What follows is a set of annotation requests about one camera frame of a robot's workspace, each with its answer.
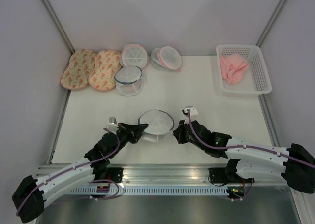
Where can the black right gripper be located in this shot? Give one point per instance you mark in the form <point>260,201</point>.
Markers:
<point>179,131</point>

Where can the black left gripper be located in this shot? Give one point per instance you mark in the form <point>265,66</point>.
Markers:
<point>133,131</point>

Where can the blue-trimmed mesh laundry bag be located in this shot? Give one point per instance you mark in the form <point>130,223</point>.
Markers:
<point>159,123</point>

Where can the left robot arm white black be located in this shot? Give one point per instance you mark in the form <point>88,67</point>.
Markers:
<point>33,195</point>

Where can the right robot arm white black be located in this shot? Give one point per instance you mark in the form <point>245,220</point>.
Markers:
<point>295,164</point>

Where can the right floral bra pad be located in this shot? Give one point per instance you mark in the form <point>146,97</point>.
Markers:
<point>107,64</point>

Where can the floral bra pad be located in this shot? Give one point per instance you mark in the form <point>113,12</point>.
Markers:
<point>107,64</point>
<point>80,65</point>

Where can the left floral bra pad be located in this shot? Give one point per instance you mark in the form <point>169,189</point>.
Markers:
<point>80,65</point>

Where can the pink-trimmed mesh bag tilted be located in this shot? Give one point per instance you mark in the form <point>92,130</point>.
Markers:
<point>166,58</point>

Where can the pink-trimmed mesh bag upright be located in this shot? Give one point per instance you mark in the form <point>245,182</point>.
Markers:
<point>134,55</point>

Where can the pink bra in basket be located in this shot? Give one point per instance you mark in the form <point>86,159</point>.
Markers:
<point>233,68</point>

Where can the white perforated plastic basket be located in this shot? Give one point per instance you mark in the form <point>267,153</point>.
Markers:
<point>256,79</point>

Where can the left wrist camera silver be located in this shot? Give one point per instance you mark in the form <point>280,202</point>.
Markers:
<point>112,124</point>

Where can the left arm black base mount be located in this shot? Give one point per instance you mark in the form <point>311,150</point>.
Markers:
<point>108,173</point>

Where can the aluminium front rail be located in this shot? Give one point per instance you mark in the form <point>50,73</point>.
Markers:
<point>165,174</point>

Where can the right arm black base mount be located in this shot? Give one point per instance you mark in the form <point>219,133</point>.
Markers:
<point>218,175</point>

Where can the white slotted cable duct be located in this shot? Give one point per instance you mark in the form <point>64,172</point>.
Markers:
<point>154,190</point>

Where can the left aluminium corner post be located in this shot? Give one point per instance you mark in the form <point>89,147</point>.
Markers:
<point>59,27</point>

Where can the aluminium corner post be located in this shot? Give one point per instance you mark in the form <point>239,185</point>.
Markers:
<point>275,14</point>
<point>59,27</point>

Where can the right aluminium corner post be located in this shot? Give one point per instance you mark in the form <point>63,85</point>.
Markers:
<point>275,14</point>

